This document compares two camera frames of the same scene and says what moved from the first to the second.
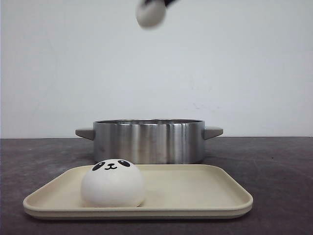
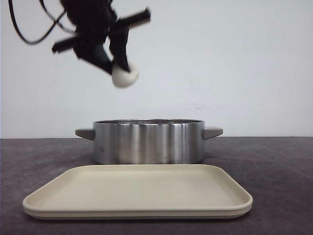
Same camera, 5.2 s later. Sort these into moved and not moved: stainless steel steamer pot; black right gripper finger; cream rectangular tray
Moved: black right gripper finger
Not moved: stainless steel steamer pot; cream rectangular tray
